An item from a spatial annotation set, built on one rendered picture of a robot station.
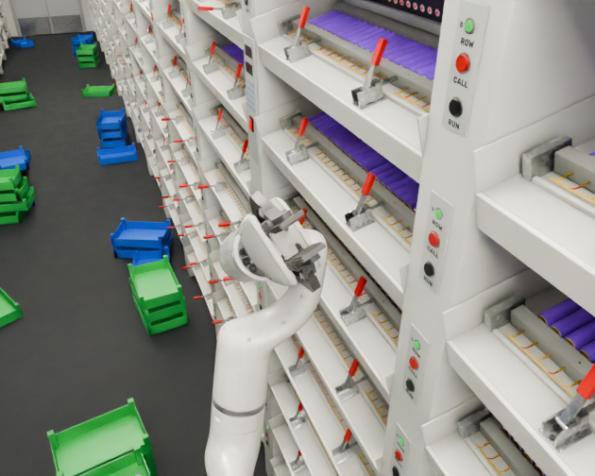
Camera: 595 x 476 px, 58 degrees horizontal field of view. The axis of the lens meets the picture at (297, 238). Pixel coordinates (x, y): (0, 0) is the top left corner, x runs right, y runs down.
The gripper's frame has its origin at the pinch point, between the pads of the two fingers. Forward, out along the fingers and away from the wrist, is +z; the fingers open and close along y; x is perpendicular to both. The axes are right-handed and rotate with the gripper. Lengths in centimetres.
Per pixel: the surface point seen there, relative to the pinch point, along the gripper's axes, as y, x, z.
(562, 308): 23.9, -21.3, 2.7
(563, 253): 12.4, -13.7, 17.2
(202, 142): -37, -29, -133
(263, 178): -11, -20, -67
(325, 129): -11, -32, -48
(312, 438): 54, 2, -89
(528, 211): 9.2, -16.6, 12.5
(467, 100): -2.5, -19.0, 10.4
